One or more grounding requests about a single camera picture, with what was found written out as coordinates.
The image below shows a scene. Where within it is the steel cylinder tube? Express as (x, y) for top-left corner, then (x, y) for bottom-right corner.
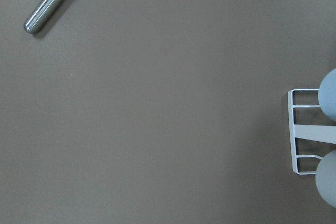
(24, 0), (63, 35)

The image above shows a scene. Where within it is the green cup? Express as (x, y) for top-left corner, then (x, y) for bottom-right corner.
(316, 151), (335, 208)

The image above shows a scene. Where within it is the grey cup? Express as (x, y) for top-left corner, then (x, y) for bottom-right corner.
(318, 69), (336, 121)

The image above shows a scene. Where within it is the white wire cup rack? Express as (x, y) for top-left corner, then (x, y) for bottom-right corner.
(287, 89), (335, 175)

